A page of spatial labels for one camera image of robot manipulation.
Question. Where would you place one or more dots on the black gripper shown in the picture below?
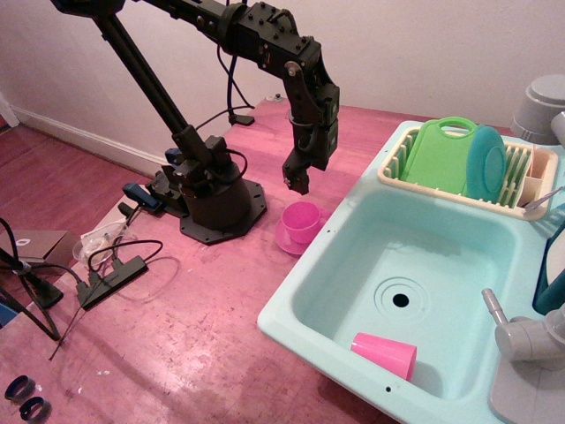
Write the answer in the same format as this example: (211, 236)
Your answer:
(314, 106)

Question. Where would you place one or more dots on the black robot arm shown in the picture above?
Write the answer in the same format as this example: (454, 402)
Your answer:
(201, 183)

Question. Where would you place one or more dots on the clear plastic cup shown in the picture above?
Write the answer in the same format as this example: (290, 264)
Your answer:
(86, 250)

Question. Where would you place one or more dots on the pink saucer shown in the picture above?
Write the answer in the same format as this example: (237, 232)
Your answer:
(286, 243)

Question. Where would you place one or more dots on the green cutting board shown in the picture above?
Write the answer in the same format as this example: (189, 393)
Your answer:
(438, 157)

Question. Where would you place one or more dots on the blue clamp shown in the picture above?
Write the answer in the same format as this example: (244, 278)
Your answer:
(135, 192)

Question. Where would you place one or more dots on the teal plate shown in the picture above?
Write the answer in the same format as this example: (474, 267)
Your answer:
(486, 165)

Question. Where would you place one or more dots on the pink plastic tumbler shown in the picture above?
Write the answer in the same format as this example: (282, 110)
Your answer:
(396, 357)

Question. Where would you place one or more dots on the black USB hub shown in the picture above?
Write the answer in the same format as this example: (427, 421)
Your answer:
(101, 287)

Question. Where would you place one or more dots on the cream dish rack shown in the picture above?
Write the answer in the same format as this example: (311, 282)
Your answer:
(530, 174)

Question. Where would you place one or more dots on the brown cardboard box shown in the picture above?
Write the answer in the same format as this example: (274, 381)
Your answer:
(38, 247)

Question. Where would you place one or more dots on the grey plastic canister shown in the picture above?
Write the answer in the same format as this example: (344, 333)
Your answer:
(539, 118)

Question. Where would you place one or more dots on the black power adapter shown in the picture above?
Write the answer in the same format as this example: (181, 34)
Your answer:
(46, 293)

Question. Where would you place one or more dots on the grey toy faucet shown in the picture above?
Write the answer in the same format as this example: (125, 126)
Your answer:
(525, 339)

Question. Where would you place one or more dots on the pink teacup with handle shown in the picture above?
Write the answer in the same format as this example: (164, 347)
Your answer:
(303, 220)

